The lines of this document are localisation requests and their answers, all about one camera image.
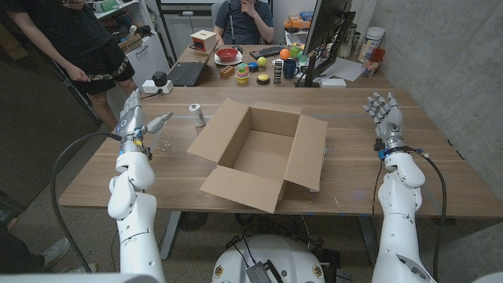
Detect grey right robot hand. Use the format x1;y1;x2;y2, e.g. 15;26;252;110
362;92;406;149

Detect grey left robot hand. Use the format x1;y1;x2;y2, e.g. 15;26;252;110
117;89;174;143

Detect clear plastic bottle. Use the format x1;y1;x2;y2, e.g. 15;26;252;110
150;116;174;153

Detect white power strip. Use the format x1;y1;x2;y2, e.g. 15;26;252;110
141;79;174;94

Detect white cabinet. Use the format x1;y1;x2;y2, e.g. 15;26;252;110
92;0;172;119

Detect white paper sheet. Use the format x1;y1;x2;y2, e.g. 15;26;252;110
314;57;365;83

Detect flat white box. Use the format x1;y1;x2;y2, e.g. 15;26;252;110
318;77;347;89

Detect black laptop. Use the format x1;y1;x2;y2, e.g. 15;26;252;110
167;39;220;87

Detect small brown cardboard box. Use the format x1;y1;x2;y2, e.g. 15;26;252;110
117;33;145;54

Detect white canister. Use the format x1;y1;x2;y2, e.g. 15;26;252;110
357;26;386;63

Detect standing person in black clothes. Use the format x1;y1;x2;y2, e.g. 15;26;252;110
0;0;139;130

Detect wooden box with red face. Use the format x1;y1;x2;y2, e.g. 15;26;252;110
189;29;218;54

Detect dark blue mug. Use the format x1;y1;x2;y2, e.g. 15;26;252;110
282;58;300;80

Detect black computer monitor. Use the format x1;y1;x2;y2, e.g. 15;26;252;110
302;0;357;88

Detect colourful stacking rings toy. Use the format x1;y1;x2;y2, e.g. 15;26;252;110
235;67;251;85

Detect red bowl on plate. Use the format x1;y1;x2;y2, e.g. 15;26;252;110
214;50;244;67

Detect table leg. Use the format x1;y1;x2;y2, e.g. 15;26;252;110
159;211;182;261
356;215;383;270

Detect large open cardboard box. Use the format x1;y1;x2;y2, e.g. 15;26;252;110
186;97;329;214

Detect orange box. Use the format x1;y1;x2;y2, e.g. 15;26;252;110
285;15;311;31

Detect grey office chair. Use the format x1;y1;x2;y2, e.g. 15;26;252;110
211;2;231;31

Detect black keyboard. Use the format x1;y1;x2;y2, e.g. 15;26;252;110
249;45;290;60

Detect seated person in dark shirt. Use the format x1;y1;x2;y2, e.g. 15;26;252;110
214;0;275;46

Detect person with grey sneaker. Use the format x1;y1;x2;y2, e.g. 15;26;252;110
0;219;97;275

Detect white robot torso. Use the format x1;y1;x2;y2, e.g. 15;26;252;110
211;234;326;283

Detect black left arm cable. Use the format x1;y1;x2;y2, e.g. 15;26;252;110
50;131;123;274

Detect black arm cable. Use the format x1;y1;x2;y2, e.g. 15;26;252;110
50;131;123;274
408;147;447;282

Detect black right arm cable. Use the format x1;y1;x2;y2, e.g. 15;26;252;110
408;147;447;282

